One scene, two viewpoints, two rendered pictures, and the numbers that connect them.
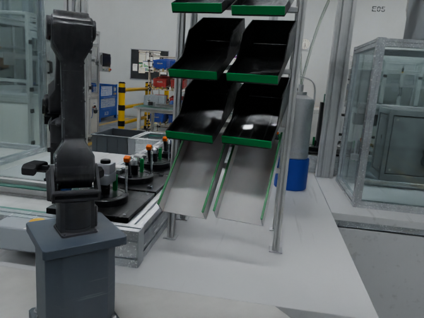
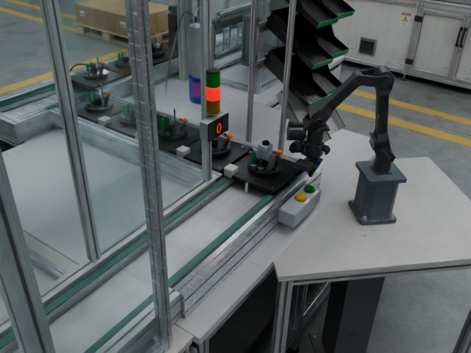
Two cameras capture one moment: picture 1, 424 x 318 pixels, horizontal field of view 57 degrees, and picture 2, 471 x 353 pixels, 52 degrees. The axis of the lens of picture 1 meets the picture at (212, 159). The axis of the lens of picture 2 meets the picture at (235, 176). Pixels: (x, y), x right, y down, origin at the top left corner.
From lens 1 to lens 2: 2.04 m
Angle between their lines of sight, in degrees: 61
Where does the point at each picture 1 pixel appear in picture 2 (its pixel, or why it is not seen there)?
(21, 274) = (313, 226)
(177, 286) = (343, 179)
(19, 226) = (301, 204)
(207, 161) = (299, 110)
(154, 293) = (348, 187)
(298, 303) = (368, 154)
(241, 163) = not seen: hidden behind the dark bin
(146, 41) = not seen: outside the picture
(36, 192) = (204, 199)
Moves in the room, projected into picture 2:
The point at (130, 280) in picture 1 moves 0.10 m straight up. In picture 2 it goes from (333, 192) to (336, 171)
